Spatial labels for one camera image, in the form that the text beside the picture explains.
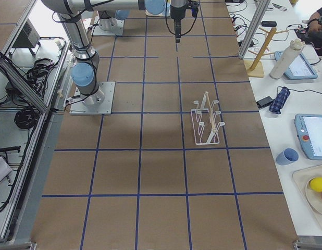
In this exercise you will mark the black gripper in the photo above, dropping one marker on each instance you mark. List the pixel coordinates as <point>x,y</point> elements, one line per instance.
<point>176,13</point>

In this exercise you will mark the wooden mug tree stand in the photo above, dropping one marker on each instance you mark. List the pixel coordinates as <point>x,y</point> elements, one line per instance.
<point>254,68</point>

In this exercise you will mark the blue plaid folded umbrella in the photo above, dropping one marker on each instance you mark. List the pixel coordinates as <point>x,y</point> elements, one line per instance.
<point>279,101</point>

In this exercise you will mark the far teach pendant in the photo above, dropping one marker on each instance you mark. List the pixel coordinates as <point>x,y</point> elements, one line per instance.
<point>300,69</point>

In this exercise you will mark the teach pendant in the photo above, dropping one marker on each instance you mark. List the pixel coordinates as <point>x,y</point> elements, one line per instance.
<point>300,69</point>
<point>309,130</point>

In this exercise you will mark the blue grey mug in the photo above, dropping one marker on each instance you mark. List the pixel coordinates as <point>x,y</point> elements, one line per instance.
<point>287,156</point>

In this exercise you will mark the near teach pendant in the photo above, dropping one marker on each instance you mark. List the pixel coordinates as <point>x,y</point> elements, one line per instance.
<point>309,130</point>

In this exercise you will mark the yellow lemon toy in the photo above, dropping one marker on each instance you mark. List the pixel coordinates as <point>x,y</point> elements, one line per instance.
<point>316,184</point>

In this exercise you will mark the beige plate tray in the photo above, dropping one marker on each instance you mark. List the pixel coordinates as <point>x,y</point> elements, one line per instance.
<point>302,179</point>

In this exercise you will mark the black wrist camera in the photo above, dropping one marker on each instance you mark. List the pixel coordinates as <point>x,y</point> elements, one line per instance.
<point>194,5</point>

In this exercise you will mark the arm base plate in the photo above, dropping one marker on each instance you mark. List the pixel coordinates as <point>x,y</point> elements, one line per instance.
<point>108,27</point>
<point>97,104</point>

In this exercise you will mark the aluminium frame post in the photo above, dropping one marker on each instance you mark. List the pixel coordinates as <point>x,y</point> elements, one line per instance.
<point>257,17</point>

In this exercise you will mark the white wire cup rack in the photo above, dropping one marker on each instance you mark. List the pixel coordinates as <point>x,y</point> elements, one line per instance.
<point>205,121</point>

